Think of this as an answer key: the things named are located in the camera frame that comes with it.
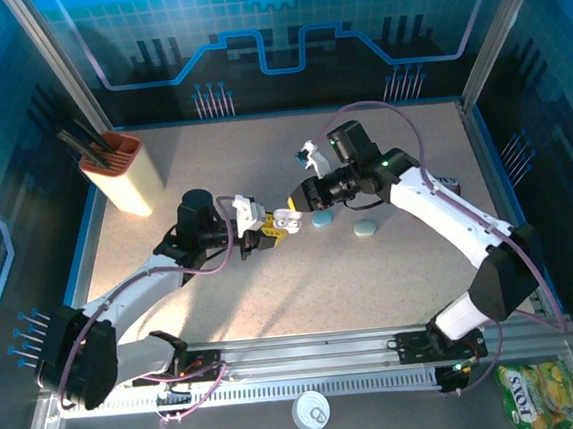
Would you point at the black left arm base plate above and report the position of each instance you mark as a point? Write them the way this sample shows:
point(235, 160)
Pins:
point(206, 364)

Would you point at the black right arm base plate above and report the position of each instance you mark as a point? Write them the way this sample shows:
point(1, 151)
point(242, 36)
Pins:
point(413, 348)

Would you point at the yellow-green candy bag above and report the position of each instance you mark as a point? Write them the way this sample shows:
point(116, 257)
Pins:
point(538, 395)

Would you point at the beige holder with orange rim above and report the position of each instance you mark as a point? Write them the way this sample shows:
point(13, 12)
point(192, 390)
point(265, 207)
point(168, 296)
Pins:
point(128, 188)

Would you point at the aluminium side rail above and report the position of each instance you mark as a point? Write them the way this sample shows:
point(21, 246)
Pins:
point(481, 147)
point(90, 236)

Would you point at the blue charging case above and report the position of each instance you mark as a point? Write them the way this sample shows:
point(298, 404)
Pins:
point(323, 219)

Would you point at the white can lid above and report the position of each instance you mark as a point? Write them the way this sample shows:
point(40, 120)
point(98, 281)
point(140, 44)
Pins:
point(305, 406)

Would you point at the aluminium frame post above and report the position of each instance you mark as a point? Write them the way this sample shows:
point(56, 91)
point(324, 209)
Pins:
point(496, 30)
point(52, 59)

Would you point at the aluminium mounting rail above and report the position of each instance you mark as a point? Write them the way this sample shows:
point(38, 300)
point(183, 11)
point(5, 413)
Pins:
point(304, 353)

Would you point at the black connector with LED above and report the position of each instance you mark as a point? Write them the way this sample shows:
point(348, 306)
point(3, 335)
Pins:
point(451, 381)

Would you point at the purple candy bag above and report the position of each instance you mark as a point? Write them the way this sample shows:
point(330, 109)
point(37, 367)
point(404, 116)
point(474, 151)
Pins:
point(452, 184)

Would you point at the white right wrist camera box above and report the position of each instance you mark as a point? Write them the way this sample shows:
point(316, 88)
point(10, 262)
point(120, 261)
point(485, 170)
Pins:
point(314, 159)

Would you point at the pale green charging case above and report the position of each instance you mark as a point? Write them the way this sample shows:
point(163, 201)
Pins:
point(366, 227)

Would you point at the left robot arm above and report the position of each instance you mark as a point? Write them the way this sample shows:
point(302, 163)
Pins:
point(78, 363)

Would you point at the black utensil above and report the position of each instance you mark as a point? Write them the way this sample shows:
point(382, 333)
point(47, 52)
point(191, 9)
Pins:
point(79, 144)
point(94, 135)

